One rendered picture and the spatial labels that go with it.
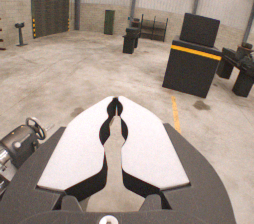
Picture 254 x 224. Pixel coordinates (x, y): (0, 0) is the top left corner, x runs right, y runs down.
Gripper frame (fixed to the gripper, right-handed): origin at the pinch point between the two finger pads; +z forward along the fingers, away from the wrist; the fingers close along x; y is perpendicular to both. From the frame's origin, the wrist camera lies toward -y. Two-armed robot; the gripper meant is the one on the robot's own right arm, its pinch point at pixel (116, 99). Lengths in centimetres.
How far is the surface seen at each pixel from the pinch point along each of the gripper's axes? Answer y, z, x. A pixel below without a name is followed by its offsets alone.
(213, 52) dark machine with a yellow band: 68, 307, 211
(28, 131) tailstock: 39, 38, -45
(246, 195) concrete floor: 180, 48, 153
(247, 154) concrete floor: 187, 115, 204
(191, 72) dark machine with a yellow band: 123, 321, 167
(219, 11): -72, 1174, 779
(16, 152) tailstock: 41, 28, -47
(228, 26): 42, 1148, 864
